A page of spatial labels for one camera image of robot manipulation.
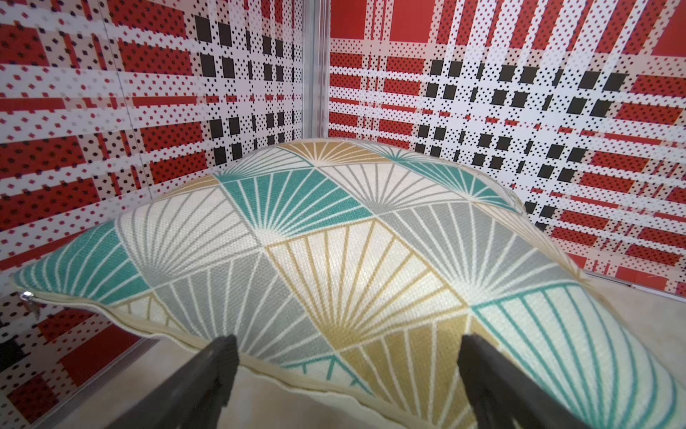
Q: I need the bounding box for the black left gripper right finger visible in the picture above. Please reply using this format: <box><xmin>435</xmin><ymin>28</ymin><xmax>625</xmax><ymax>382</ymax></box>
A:
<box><xmin>457</xmin><ymin>334</ymin><xmax>587</xmax><ymax>428</ymax></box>

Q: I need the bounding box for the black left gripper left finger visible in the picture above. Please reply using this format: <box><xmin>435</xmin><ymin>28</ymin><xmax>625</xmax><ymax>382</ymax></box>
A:
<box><xmin>108</xmin><ymin>335</ymin><xmax>239</xmax><ymax>428</ymax></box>

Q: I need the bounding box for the geometric fan pattern pillow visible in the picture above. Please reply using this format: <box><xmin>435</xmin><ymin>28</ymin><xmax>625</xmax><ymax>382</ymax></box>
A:
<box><xmin>13</xmin><ymin>139</ymin><xmax>685</xmax><ymax>428</ymax></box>

